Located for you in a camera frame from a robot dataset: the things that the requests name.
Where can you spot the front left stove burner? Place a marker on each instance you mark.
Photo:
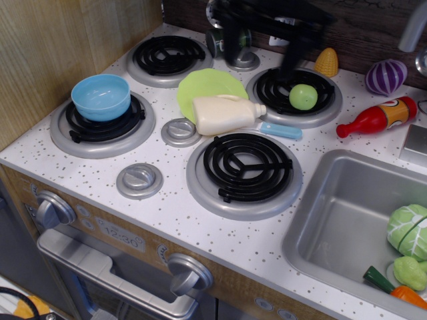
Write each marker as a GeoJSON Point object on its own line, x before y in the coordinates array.
{"type": "Point", "coordinates": [80, 137]}

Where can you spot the silver toy faucet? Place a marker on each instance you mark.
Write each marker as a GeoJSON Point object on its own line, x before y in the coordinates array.
{"type": "Point", "coordinates": [412, 34]}

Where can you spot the green toy cabbage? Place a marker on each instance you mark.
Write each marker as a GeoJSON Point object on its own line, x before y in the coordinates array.
{"type": "Point", "coordinates": [406, 231]}

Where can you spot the blue handled toy knife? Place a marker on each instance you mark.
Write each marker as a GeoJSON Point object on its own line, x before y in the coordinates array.
{"type": "Point", "coordinates": [277, 130]}

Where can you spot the silver stovetop knob back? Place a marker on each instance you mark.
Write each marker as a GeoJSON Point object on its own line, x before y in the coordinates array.
{"type": "Point", "coordinates": [245, 61]}

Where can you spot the cream toy milk jug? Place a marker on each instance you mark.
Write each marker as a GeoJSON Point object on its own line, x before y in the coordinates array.
{"type": "Point", "coordinates": [224, 113]}

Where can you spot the silver toy sink basin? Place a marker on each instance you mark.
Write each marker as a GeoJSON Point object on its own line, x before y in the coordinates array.
{"type": "Point", "coordinates": [339, 228]}

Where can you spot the orange toy carrot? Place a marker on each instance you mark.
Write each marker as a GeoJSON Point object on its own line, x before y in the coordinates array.
{"type": "Point", "coordinates": [404, 293]}

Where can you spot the right silver oven dial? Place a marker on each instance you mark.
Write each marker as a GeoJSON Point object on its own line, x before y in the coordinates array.
{"type": "Point", "coordinates": [188, 274]}

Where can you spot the small green toy vegetable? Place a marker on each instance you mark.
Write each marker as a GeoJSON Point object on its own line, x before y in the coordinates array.
{"type": "Point", "coordinates": [410, 272]}

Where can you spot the yellow object on floor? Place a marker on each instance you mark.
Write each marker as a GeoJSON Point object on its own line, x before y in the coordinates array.
{"type": "Point", "coordinates": [24, 311]}

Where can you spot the light blue plastic bowl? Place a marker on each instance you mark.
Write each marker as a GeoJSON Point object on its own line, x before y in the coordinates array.
{"type": "Point", "coordinates": [103, 97]}

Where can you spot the light green plastic plate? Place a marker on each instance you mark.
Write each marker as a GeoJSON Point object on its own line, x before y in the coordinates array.
{"type": "Point", "coordinates": [205, 83]}

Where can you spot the silver oven door handle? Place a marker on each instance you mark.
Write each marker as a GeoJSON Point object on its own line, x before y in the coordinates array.
{"type": "Point", "coordinates": [114, 297]}

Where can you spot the green toy food can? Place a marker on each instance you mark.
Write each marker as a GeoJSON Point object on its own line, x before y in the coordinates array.
{"type": "Point", "coordinates": [214, 39]}

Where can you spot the stove burner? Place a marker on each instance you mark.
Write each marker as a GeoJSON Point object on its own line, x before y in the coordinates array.
{"type": "Point", "coordinates": [80, 137]}
{"type": "Point", "coordinates": [244, 177]}
{"type": "Point", "coordinates": [164, 61]}
{"type": "Point", "coordinates": [265, 88]}

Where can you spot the yellow toy corn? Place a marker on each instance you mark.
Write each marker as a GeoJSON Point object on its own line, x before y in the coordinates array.
{"type": "Point", "coordinates": [327, 62]}

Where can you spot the hanging silver slotted spatula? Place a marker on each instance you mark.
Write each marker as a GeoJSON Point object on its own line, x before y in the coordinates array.
{"type": "Point", "coordinates": [278, 42]}

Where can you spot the red toy ketchup bottle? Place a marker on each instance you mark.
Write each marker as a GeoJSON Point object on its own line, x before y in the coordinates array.
{"type": "Point", "coordinates": [380, 117]}

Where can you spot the front right stove burner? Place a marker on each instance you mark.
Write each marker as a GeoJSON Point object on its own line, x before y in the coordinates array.
{"type": "Point", "coordinates": [244, 177]}

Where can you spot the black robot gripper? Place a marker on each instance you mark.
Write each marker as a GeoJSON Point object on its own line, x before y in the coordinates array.
{"type": "Point", "coordinates": [301, 23]}

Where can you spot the left silver oven dial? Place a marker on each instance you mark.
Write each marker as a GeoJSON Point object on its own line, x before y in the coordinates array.
{"type": "Point", "coordinates": [53, 211]}

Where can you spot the silver oven dial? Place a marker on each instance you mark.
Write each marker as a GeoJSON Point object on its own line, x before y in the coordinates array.
{"type": "Point", "coordinates": [188, 274]}
{"type": "Point", "coordinates": [53, 211]}

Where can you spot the back right stove burner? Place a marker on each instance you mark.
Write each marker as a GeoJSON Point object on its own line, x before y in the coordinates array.
{"type": "Point", "coordinates": [265, 88]}

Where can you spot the silver stovetop knob middle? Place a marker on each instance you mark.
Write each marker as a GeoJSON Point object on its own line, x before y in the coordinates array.
{"type": "Point", "coordinates": [180, 133]}

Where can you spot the silver stovetop knob front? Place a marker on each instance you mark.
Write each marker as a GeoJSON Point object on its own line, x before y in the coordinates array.
{"type": "Point", "coordinates": [139, 181]}

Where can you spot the purple striped toy onion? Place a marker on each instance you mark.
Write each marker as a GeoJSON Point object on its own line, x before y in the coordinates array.
{"type": "Point", "coordinates": [385, 77]}

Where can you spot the back left stove burner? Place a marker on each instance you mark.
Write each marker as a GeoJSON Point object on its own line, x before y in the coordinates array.
{"type": "Point", "coordinates": [164, 61]}

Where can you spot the silver stovetop knob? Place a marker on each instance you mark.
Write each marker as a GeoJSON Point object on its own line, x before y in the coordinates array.
{"type": "Point", "coordinates": [245, 61]}
{"type": "Point", "coordinates": [180, 133]}
{"type": "Point", "coordinates": [139, 181]}

